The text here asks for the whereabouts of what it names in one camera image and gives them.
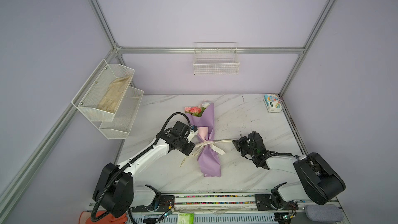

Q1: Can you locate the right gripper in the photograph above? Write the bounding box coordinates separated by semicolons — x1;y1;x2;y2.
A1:
232;136;257;158

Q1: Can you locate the cream printed ribbon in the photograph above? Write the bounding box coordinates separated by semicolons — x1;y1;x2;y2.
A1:
180;140;233;167

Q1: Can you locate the pink purple wrapping paper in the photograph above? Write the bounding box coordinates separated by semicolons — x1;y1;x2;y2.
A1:
184;102;221;177

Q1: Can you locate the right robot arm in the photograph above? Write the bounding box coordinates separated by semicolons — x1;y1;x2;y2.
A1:
232;131;346;210

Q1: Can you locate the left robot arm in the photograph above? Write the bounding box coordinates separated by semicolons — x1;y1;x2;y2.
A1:
90;113;199;223

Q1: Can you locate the tissue pack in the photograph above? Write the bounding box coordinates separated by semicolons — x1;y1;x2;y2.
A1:
263;94;283;113

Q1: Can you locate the lower white mesh shelf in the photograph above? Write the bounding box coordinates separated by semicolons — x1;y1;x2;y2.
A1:
99;87;144;140

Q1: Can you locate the white mesh shelf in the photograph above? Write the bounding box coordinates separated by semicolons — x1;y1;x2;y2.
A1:
99;87;144;140
72;60;135;122

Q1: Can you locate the beige cloth in shelf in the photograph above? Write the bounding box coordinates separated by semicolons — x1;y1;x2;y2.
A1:
97;76;132;114

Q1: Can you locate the green label box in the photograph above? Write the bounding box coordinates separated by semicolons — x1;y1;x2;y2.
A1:
177;213;194;224

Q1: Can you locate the upper white mesh shelf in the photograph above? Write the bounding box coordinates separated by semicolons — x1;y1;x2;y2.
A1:
72;60;135;122

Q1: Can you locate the grey sponge pad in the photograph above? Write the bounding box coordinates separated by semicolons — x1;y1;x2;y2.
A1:
305;205;344;223

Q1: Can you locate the orange rubber glove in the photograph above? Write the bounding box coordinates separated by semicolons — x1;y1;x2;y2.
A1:
78;212;128;224

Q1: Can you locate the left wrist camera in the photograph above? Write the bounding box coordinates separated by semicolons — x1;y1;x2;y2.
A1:
186;125;199;142

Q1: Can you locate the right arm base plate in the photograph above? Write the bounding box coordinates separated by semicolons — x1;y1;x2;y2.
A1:
255;194;298;211

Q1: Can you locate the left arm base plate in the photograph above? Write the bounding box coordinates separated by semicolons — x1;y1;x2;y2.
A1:
131;195;175;213

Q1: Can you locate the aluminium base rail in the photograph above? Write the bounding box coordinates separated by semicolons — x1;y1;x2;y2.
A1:
86;190;343;224

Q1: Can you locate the white wire wall basket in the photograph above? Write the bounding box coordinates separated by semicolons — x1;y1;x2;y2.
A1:
193;42;240;75

